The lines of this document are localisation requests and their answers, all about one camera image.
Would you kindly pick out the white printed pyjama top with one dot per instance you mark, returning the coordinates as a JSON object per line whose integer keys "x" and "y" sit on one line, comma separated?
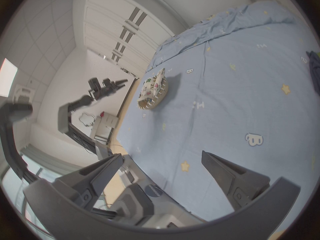
{"x": 152, "y": 86}

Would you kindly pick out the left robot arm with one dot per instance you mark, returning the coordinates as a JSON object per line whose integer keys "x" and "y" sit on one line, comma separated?
{"x": 63, "y": 119}

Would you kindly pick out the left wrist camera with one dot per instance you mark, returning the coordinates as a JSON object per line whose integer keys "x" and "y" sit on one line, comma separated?
{"x": 107, "y": 82}

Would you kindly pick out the round woven basket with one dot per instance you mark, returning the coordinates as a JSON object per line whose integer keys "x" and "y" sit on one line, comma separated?
{"x": 155, "y": 101}

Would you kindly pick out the window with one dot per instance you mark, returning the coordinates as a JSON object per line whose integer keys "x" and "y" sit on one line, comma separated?
{"x": 37, "y": 164}

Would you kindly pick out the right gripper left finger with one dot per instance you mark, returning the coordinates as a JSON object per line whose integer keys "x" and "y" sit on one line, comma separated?
{"x": 100, "y": 174}

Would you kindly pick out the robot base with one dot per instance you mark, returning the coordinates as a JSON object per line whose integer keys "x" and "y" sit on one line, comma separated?
{"x": 140, "y": 199}

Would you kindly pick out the white wavy mirror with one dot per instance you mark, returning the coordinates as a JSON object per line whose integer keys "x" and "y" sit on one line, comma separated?
{"x": 86, "y": 120}

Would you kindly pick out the white chest of drawers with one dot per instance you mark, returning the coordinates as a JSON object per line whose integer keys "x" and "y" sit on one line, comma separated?
{"x": 105, "y": 126}

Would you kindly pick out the ceiling light panel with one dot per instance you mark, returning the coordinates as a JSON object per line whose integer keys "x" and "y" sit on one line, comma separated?
{"x": 7, "y": 77}

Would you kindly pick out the white wardrobe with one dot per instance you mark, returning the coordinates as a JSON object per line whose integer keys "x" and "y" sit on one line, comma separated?
{"x": 112, "y": 21}

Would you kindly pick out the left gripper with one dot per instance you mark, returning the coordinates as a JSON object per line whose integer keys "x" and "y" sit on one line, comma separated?
{"x": 107, "y": 90}

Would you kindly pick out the dark blue garment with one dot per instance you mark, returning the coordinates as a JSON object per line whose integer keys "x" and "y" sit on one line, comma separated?
{"x": 315, "y": 71}

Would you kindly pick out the ceiling air conditioner vent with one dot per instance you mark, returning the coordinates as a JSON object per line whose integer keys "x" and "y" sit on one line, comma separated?
{"x": 23, "y": 95}

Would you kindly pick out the pale blue quilt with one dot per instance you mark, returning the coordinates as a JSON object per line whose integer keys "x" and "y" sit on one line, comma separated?
{"x": 212, "y": 29}

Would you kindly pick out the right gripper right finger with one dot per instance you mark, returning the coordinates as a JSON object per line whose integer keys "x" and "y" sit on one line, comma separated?
{"x": 222, "y": 174}

